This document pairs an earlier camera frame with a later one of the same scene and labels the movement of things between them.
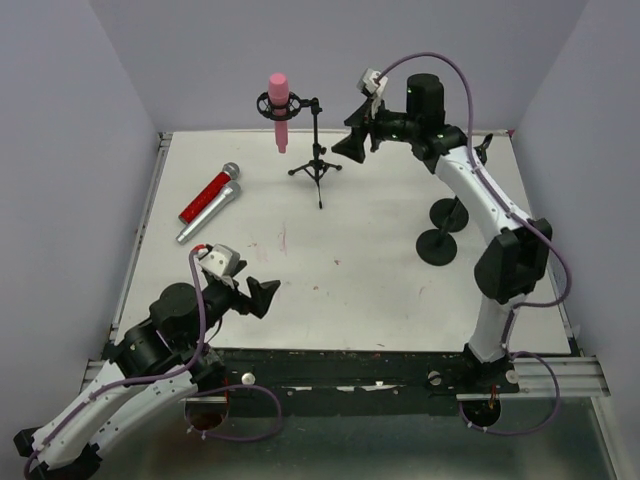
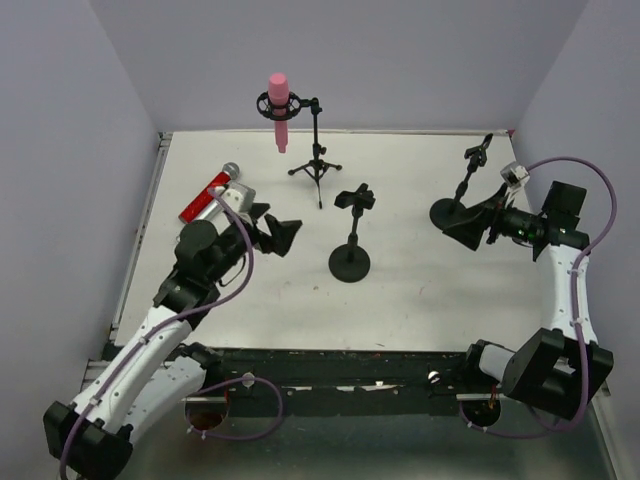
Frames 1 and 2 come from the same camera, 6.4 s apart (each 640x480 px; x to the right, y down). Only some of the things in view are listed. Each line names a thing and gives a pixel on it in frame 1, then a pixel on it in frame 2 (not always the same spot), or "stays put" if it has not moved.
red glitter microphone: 209,192 stays put
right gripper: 370,128 to 493,220
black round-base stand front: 436,247 to 351,262
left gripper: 241,297 to 259,228
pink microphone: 278,95 stays put
